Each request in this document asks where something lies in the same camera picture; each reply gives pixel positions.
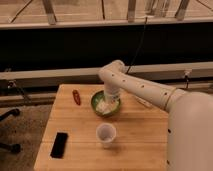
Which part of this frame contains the white sponge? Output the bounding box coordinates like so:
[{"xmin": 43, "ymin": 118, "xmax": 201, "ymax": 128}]
[{"xmin": 96, "ymin": 102, "xmax": 113, "ymax": 114}]

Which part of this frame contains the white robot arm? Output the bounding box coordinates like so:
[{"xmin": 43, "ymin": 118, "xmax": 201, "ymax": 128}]
[{"xmin": 98, "ymin": 60, "xmax": 213, "ymax": 171}]

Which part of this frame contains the green ceramic bowl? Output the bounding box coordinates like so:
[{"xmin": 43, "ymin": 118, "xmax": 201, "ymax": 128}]
[{"xmin": 91, "ymin": 90, "xmax": 121, "ymax": 117}]

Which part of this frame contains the white plastic cup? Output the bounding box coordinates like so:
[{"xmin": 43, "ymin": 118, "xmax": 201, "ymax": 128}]
[{"xmin": 96, "ymin": 123, "xmax": 117, "ymax": 148}]

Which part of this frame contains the red chili pepper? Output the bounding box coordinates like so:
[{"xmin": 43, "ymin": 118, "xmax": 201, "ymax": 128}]
[{"xmin": 72, "ymin": 90, "xmax": 81, "ymax": 105}]

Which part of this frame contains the black rectangular block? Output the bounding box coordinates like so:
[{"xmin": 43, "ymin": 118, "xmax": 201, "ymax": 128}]
[{"xmin": 50, "ymin": 132, "xmax": 68, "ymax": 158}]

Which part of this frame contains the black office chair base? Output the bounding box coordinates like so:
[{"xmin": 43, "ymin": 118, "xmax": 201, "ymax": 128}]
[{"xmin": 0, "ymin": 108, "xmax": 22, "ymax": 155}]

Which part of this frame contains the metal rail frame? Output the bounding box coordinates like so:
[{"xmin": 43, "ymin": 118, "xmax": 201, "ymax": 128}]
[{"xmin": 0, "ymin": 62, "xmax": 213, "ymax": 89}]

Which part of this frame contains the black hanging cable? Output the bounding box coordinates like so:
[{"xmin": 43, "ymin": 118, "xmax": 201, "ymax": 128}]
[{"xmin": 124, "ymin": 17, "xmax": 149, "ymax": 74}]

